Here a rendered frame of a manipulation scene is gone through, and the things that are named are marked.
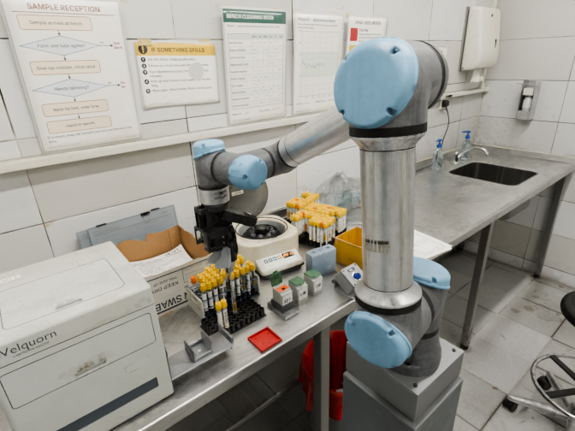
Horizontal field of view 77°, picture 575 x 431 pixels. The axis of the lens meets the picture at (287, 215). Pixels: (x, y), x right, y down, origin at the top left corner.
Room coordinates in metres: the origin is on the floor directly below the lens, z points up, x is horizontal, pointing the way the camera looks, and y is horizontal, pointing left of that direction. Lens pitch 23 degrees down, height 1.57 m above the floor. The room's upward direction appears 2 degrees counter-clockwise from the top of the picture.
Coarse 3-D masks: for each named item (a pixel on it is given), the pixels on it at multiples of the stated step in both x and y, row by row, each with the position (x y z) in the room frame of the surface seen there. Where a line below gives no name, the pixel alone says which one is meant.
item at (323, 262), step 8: (328, 248) 1.11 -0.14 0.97; (312, 256) 1.06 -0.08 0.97; (320, 256) 1.07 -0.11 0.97; (328, 256) 1.09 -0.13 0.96; (312, 264) 1.06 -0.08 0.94; (320, 264) 1.07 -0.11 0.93; (328, 264) 1.09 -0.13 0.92; (320, 272) 1.07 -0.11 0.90; (328, 272) 1.09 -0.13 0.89; (336, 272) 1.10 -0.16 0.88
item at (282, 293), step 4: (280, 284) 0.94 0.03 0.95; (284, 284) 0.93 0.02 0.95; (272, 288) 0.92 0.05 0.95; (276, 288) 0.91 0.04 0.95; (280, 288) 0.91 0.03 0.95; (284, 288) 0.92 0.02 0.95; (288, 288) 0.91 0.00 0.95; (276, 292) 0.90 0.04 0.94; (280, 292) 0.89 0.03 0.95; (284, 292) 0.90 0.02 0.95; (288, 292) 0.90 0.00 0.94; (292, 292) 0.91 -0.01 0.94; (276, 296) 0.90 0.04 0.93; (280, 296) 0.89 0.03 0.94; (284, 296) 0.89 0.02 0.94; (288, 296) 0.90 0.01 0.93; (292, 296) 0.91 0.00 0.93; (276, 300) 0.91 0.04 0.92; (280, 300) 0.89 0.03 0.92; (284, 300) 0.89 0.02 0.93; (288, 300) 0.90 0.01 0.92; (292, 300) 0.91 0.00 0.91; (284, 304) 0.89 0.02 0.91
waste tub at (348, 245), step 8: (352, 232) 1.26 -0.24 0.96; (360, 232) 1.26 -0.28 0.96; (336, 240) 1.18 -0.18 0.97; (344, 240) 1.22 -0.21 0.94; (352, 240) 1.26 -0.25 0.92; (360, 240) 1.26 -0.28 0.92; (336, 248) 1.18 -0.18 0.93; (344, 248) 1.16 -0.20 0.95; (352, 248) 1.13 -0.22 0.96; (360, 248) 1.11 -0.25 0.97; (336, 256) 1.18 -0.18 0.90; (344, 256) 1.16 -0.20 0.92; (352, 256) 1.13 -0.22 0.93; (360, 256) 1.11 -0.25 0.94; (344, 264) 1.16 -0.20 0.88; (360, 264) 1.10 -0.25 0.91
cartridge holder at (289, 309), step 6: (294, 300) 0.91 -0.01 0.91; (270, 306) 0.92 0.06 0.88; (276, 306) 0.90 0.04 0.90; (282, 306) 0.88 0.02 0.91; (288, 306) 0.89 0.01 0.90; (294, 306) 0.91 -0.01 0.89; (276, 312) 0.90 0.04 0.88; (282, 312) 0.88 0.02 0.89; (288, 312) 0.88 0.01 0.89; (294, 312) 0.88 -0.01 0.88
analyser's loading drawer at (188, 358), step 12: (204, 336) 0.73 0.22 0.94; (216, 336) 0.76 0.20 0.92; (228, 336) 0.74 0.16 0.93; (192, 348) 0.72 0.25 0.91; (204, 348) 0.72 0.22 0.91; (216, 348) 0.72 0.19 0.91; (168, 360) 0.68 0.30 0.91; (180, 360) 0.68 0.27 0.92; (192, 360) 0.68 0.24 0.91; (204, 360) 0.68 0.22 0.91; (180, 372) 0.64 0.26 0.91
